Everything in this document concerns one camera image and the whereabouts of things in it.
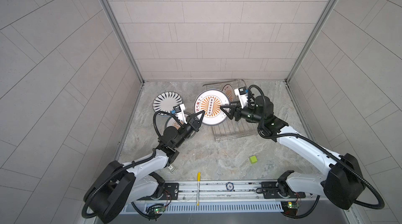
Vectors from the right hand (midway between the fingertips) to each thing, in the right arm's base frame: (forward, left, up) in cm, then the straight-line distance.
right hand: (223, 107), depth 72 cm
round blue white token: (-27, -1, -25) cm, 37 cm away
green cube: (-16, -15, -24) cm, 33 cm away
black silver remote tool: (-18, +27, -22) cm, 39 cm away
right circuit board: (-36, -28, -27) cm, 53 cm away
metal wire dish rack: (+1, -6, -24) cm, 25 cm away
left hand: (-2, +7, -1) cm, 7 cm away
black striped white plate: (+23, +35, -21) cm, 47 cm away
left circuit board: (-35, +30, -22) cm, 51 cm away
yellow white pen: (-24, +13, -25) cm, 37 cm away
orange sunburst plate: (+2, +6, +3) cm, 7 cm away
